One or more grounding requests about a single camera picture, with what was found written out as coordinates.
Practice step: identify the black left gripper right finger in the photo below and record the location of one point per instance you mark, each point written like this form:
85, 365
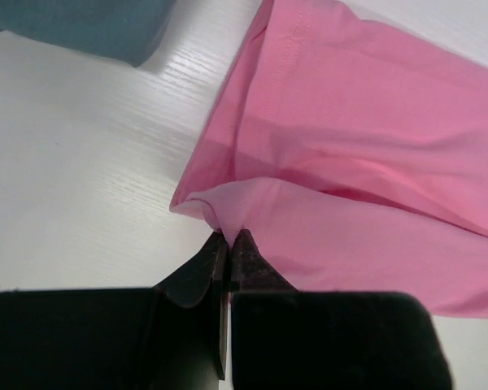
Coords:
284, 338

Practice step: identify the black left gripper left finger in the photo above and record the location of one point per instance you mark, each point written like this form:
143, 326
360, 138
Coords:
169, 336

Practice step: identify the pink t shirt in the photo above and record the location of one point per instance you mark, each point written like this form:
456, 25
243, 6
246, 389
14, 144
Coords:
356, 155

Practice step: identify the folded light blue t shirt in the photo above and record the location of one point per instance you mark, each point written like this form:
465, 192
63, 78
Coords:
123, 30

